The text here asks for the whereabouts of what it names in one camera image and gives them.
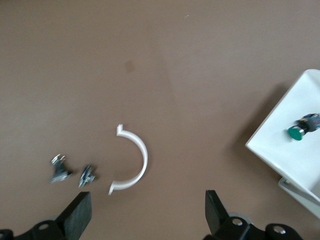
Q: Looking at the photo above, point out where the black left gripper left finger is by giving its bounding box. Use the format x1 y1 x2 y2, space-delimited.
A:
0 191 93 240

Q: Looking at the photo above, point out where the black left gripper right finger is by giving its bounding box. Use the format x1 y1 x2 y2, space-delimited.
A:
203 190 304 240

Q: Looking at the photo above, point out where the white plastic tray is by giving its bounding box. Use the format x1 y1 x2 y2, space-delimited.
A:
244 68 320 216

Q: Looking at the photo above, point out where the white drawer cabinet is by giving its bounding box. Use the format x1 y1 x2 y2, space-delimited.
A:
277 176 320 224

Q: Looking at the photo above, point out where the green push button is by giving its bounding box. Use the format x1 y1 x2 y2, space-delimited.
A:
286 112 320 142

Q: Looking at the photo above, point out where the small silver black switch part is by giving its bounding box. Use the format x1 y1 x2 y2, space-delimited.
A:
78 164 98 189

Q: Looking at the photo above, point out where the black switch contact part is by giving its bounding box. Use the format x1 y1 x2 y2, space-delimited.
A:
49 153 74 185

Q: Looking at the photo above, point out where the white half ring clamp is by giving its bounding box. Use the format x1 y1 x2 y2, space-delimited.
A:
108 123 149 196

